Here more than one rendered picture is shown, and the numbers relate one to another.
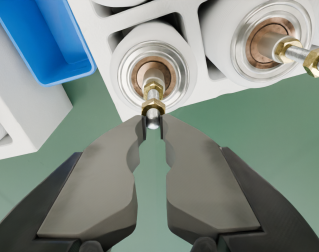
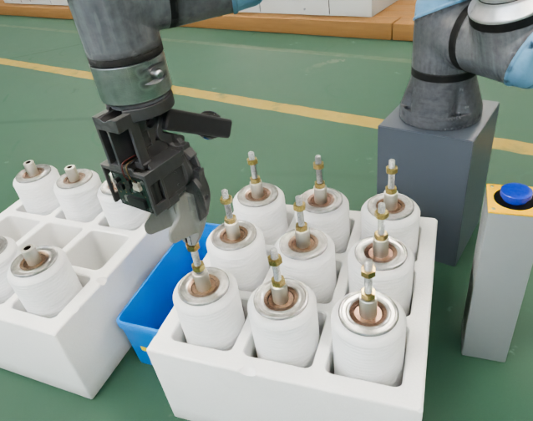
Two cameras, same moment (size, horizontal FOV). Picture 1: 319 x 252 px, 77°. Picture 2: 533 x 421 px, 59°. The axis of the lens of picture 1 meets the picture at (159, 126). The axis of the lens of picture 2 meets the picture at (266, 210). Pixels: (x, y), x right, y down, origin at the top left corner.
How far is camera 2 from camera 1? 61 cm
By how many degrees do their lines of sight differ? 80
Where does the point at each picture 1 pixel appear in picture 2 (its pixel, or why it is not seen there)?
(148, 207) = not seen: outside the picture
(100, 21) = not seen: hidden behind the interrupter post
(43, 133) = (68, 343)
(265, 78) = (268, 314)
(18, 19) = (153, 292)
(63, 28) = not seen: hidden behind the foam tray
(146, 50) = (212, 271)
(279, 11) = (291, 284)
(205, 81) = (239, 352)
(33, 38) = (147, 309)
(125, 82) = (187, 279)
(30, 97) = (98, 322)
